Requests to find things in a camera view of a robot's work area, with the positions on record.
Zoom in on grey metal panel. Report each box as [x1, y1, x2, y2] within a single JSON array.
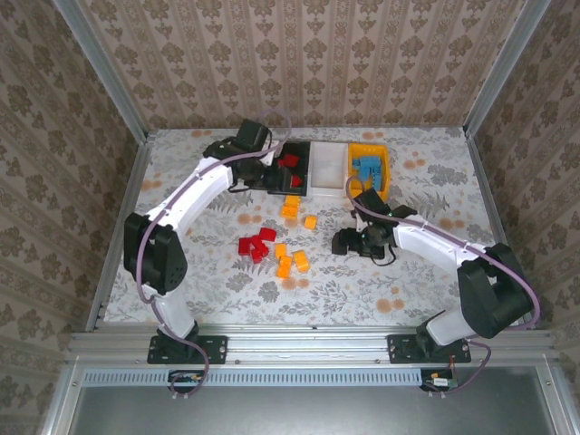
[[76, 366, 556, 435]]

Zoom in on black plastic bin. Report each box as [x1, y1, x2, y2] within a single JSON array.
[[265, 140, 314, 197]]

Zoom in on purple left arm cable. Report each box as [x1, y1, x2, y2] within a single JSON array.
[[137, 107, 294, 400]]

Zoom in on aluminium corner post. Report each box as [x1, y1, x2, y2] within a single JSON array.
[[464, 0, 552, 137], [53, 0, 150, 141]]

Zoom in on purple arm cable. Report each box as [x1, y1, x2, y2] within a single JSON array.
[[346, 177, 541, 400], [137, 107, 294, 400]]

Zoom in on yellow plastic bin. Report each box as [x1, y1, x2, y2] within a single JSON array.
[[346, 142, 392, 201]]

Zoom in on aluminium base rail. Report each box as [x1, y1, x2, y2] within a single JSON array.
[[67, 324, 556, 366]]

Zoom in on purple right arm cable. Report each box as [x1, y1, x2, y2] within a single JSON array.
[[346, 177, 541, 400]]

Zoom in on grey slotted cable duct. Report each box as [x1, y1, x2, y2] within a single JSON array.
[[81, 369, 427, 387]]

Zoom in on aluminium side rail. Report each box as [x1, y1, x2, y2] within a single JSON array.
[[85, 135, 156, 332], [465, 130, 536, 330]]

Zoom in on small circuit board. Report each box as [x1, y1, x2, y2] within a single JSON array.
[[420, 369, 458, 392], [168, 370, 204, 387]]

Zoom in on white plastic bin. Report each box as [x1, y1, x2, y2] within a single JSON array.
[[307, 140, 351, 198]]

